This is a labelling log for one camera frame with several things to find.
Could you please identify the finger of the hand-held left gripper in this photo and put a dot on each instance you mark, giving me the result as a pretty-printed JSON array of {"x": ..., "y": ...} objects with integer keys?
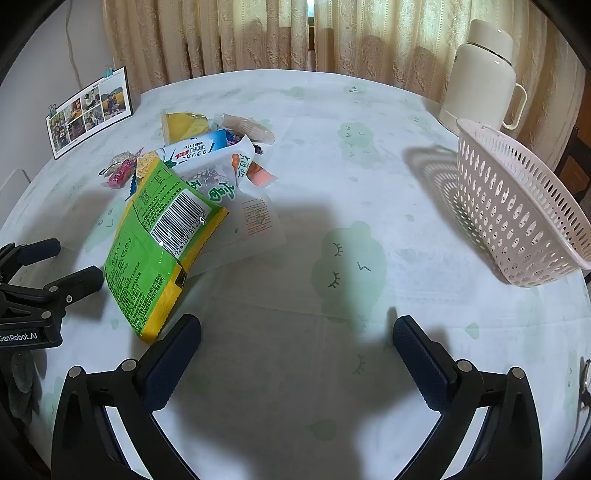
[
  {"x": 74, "y": 282},
  {"x": 32, "y": 253}
]

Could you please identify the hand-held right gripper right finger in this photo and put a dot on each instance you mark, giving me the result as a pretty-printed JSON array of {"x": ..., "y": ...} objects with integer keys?
[{"x": 422, "y": 364}]

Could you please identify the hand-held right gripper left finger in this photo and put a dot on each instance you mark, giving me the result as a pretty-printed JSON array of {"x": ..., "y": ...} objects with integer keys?
[{"x": 171, "y": 364}]

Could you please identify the green snack bag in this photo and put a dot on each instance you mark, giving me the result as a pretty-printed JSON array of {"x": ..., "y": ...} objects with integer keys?
[{"x": 138, "y": 258}]

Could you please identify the red candy wrapper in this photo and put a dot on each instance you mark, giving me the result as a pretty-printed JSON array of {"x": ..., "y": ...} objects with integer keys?
[{"x": 117, "y": 175}]

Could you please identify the large white snack packet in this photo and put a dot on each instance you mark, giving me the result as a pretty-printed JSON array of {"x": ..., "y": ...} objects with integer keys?
[{"x": 258, "y": 230}]

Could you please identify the pink plastic basket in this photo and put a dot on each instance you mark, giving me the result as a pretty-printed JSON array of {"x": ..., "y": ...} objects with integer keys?
[{"x": 508, "y": 207}]

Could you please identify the blue and white cracker packet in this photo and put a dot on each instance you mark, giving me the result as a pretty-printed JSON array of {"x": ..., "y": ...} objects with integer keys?
[{"x": 194, "y": 147}]

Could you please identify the yellow jelly cup pack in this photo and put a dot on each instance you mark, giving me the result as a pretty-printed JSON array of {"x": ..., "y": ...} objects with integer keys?
[{"x": 182, "y": 124}]

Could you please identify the purple candy wrapper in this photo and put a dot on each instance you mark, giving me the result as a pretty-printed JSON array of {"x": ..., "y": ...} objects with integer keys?
[{"x": 257, "y": 148}]

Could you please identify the small clear cracker packet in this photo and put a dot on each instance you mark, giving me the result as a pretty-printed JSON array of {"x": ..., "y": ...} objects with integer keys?
[{"x": 145, "y": 166}]

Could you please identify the teal binder clip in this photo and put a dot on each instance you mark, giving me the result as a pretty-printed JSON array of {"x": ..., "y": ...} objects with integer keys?
[
  {"x": 51, "y": 110},
  {"x": 108, "y": 71}
]

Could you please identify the photo desk calendar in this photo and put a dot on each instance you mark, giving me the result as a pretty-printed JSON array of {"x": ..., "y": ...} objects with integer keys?
[{"x": 87, "y": 113}]

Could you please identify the beige snack packet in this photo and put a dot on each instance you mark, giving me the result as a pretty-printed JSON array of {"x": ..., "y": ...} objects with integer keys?
[{"x": 249, "y": 125}]

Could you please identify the white green printed tablecloth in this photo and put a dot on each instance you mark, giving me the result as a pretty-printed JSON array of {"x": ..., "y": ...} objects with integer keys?
[{"x": 323, "y": 138}]

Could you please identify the dark wooden chair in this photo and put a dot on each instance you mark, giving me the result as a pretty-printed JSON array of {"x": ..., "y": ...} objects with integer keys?
[{"x": 576, "y": 134}]

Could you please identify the cream thermos jug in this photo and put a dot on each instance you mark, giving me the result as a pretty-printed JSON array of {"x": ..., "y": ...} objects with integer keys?
[{"x": 480, "y": 78}]

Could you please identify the beige patterned curtain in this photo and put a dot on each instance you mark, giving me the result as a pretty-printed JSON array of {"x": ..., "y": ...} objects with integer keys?
[{"x": 369, "y": 37}]

